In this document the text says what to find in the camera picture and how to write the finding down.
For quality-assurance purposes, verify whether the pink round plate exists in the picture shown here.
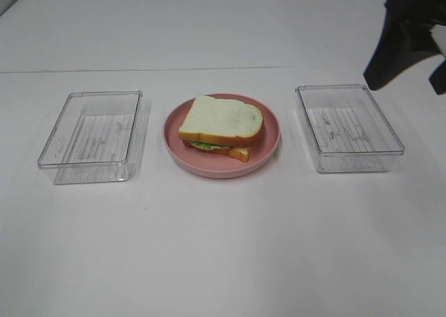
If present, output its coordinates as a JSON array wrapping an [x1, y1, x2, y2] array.
[[163, 93, 281, 178]]

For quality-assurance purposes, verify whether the bread slice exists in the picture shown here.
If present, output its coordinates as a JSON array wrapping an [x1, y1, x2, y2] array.
[[178, 95, 263, 147], [183, 141, 251, 162]]

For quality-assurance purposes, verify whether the clear left plastic tray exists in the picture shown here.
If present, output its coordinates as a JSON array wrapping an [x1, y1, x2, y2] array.
[[37, 90, 148, 185]]

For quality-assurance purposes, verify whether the clear plastic tray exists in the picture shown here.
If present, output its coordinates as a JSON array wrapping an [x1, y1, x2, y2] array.
[[37, 90, 148, 185], [295, 84, 405, 173]]

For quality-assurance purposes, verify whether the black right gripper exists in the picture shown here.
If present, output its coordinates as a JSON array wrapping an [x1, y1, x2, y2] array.
[[363, 0, 446, 95]]

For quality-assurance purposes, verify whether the clear right plastic tray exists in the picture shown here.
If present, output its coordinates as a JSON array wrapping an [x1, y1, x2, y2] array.
[[295, 84, 405, 173]]

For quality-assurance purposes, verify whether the green lettuce leaf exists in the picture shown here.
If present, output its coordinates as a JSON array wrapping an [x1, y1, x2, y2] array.
[[189, 141, 231, 150]]

